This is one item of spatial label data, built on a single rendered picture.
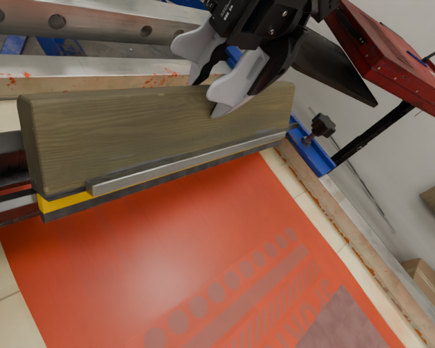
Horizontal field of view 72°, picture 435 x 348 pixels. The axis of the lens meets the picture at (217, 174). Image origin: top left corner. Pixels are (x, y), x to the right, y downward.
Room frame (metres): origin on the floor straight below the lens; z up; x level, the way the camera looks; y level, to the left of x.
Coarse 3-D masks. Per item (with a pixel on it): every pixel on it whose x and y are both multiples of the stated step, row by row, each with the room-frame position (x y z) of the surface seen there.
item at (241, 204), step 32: (256, 160) 0.44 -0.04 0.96; (192, 192) 0.28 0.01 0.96; (224, 192) 0.33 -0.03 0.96; (256, 192) 0.38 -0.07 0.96; (288, 192) 0.44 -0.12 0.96; (224, 224) 0.28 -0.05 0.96; (256, 224) 0.32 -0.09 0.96; (224, 256) 0.24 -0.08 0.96; (320, 256) 0.36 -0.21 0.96; (352, 288) 0.36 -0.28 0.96; (320, 320) 0.27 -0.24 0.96; (352, 320) 0.31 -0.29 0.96; (384, 320) 0.35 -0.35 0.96
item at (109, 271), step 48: (0, 192) 0.11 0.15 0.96; (144, 192) 0.23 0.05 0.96; (0, 240) 0.08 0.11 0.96; (48, 240) 0.11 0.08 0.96; (96, 240) 0.14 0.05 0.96; (144, 240) 0.18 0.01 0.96; (192, 240) 0.22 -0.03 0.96; (48, 288) 0.08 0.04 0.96; (96, 288) 0.11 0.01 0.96; (144, 288) 0.14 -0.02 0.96; (192, 288) 0.17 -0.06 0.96; (48, 336) 0.06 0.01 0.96; (96, 336) 0.08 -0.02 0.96
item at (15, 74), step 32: (0, 64) 0.20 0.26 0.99; (32, 64) 0.23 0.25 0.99; (64, 64) 0.27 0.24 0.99; (96, 64) 0.31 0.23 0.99; (128, 64) 0.36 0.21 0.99; (160, 64) 0.41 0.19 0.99; (224, 64) 0.57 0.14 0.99; (0, 96) 0.19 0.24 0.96; (288, 160) 0.50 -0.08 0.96; (320, 192) 0.47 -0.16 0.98; (352, 224) 0.45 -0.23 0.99; (384, 256) 0.43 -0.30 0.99; (384, 288) 0.41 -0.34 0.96; (416, 288) 0.43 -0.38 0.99; (416, 320) 0.39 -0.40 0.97
